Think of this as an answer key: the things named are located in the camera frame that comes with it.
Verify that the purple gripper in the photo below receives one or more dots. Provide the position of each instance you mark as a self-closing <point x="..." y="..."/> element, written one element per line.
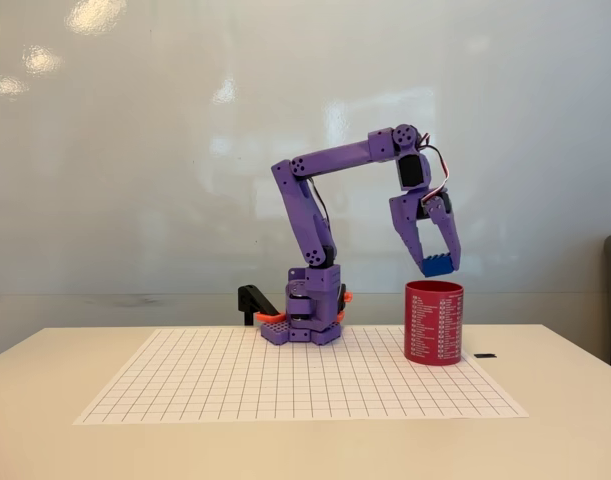
<point x="409" y="212"/>

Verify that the blue toy brick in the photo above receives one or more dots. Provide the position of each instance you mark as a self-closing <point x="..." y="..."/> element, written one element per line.
<point x="437" y="267"/>

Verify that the purple robot arm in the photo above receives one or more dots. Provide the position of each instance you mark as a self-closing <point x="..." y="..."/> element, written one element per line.
<point x="335" y="160"/>

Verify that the red printed cup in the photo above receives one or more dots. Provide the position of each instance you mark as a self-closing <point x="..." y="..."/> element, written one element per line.
<point x="432" y="325"/>

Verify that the black clamp with orange pad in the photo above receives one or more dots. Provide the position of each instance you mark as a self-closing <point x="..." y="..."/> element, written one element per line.
<point x="346" y="299"/>
<point x="250" y="297"/>

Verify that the white grid paper mat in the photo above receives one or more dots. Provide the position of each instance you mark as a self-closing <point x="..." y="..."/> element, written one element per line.
<point x="285" y="385"/>

